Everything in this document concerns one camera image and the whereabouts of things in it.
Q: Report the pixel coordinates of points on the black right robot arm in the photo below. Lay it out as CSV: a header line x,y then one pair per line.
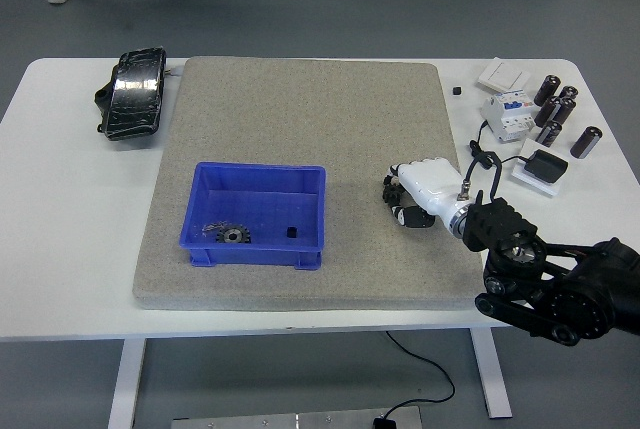
x,y
550,269

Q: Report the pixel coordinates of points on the blue plastic box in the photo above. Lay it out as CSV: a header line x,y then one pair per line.
x,y
260,199

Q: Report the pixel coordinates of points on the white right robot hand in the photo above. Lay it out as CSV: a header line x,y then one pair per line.
x,y
430,181

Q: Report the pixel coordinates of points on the grey-brown felt mat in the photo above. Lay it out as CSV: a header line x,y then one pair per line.
x,y
310,119

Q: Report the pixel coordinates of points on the dark brown cylindrical capacitor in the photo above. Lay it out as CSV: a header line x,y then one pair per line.
x,y
566,110
546,111
546,90
586,141
569,91
549,133

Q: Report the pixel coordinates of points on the white circuit breaker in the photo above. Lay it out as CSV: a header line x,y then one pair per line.
x,y
505,116

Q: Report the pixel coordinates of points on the white wall switch plate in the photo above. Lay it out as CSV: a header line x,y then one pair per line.
x,y
502,74

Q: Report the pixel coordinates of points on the black power adapter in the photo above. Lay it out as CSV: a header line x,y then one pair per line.
x,y
546,166

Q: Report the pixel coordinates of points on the black floor plug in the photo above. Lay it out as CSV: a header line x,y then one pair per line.
x,y
384,423

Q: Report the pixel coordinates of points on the small black cube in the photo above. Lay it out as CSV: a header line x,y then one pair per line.
x,y
457,90

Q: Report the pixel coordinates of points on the black tape-wrapped device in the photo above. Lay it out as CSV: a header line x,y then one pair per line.
x,y
135,94

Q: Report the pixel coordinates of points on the small metal clip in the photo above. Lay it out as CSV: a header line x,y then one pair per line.
x,y
214,227

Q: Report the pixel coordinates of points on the large black gear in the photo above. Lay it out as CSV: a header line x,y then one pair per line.
x,y
222,236

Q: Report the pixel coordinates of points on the white table leg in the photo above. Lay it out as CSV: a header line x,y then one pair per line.
x,y
125,384
492,374

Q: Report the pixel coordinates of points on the tiny black block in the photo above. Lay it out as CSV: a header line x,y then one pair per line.
x,y
291,232

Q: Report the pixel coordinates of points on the small black gear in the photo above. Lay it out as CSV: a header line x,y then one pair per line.
x,y
390,194

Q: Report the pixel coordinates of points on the grey metal floor plate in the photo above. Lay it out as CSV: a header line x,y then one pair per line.
x,y
280,421

